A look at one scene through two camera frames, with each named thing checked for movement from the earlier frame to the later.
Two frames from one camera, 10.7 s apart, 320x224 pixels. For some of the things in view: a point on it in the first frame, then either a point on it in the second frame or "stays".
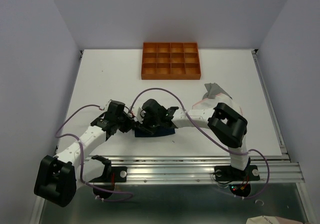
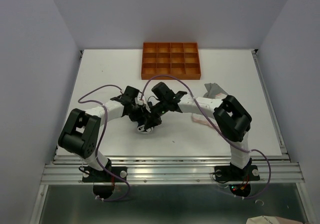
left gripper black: x=129 y=123 -> x=138 y=117
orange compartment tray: x=170 y=61 stays
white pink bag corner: x=270 y=219 stays
